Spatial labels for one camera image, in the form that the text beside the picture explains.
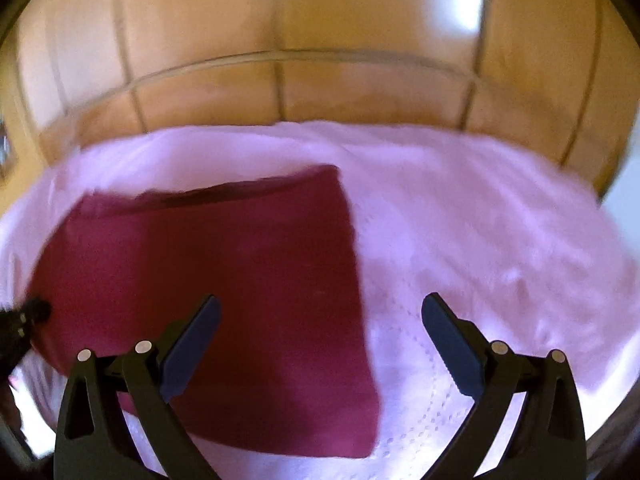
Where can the wooden panelled headboard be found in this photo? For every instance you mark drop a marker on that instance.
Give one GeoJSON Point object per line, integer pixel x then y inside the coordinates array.
{"type": "Point", "coordinates": [350, 15]}

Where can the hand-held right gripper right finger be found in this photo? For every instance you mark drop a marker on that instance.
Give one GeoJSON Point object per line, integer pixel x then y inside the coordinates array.
{"type": "Point", "coordinates": [450, 346]}

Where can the maroon shirt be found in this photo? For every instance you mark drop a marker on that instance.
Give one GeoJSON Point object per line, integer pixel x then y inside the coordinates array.
{"type": "Point", "coordinates": [250, 285]}

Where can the pink bed sheet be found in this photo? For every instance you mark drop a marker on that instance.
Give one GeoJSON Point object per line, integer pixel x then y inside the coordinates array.
{"type": "Point", "coordinates": [475, 235]}

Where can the small wall fixture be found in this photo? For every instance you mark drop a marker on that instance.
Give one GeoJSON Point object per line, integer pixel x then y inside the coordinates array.
{"type": "Point", "coordinates": [6, 152]}

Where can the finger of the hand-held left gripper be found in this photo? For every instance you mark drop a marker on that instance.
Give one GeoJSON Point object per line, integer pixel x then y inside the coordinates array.
{"type": "Point", "coordinates": [37, 311]}

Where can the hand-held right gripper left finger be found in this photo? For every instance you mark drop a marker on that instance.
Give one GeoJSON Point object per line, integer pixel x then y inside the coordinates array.
{"type": "Point", "coordinates": [192, 351]}

